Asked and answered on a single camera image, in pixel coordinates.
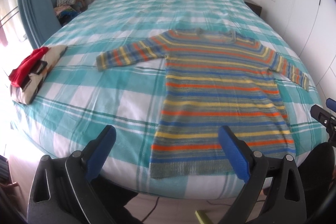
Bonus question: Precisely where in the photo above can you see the striped knit sweater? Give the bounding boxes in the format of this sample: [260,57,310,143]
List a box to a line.
[96,28,309,178]

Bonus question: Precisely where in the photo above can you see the folded red and cream clothes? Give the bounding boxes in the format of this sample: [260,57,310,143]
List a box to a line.
[9,45,67,105]

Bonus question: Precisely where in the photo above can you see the pile of clothes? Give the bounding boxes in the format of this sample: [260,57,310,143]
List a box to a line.
[54,0,87,26]

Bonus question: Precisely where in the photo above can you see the teal plaid bed cover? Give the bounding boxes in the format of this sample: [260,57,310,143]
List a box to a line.
[10,0,329,200]

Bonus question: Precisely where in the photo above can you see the white wardrobe doors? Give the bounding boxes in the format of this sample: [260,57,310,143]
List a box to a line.
[261,0,335,98]

